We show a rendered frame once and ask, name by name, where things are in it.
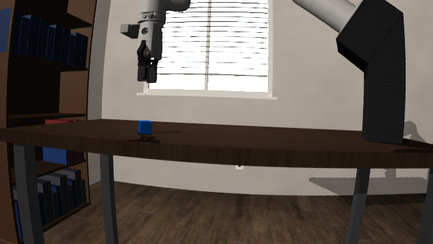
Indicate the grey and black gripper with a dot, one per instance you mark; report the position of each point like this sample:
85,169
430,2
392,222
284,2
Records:
149,45

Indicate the blue block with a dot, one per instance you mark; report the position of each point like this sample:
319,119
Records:
145,127

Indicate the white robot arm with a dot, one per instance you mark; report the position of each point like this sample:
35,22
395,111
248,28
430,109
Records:
332,12

